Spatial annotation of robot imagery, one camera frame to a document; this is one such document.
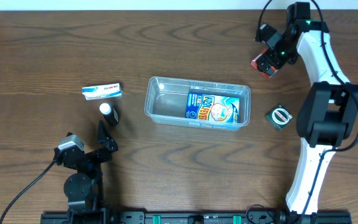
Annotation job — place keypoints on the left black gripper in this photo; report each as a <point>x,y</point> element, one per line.
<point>97,152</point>

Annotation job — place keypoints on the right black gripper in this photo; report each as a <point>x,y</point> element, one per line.
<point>272,59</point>

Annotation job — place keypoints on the red small box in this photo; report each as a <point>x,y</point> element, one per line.
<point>264,65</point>

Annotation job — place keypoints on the green Zam-Buk box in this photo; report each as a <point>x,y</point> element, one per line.
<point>279,117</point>

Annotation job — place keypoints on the blue Kool Fever box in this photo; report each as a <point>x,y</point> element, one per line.
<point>214,108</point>

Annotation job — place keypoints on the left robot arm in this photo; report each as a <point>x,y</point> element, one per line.
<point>84,189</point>

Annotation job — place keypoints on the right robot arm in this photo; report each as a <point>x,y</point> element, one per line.
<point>328,119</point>

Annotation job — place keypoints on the clear plastic container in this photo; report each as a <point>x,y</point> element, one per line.
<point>167,97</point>

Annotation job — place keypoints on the dark bottle white cap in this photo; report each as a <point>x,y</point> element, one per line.
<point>110,114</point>

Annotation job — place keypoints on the white blue medicine box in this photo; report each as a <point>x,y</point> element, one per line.
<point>99,92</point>

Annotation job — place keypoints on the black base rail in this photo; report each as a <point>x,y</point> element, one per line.
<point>252,216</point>

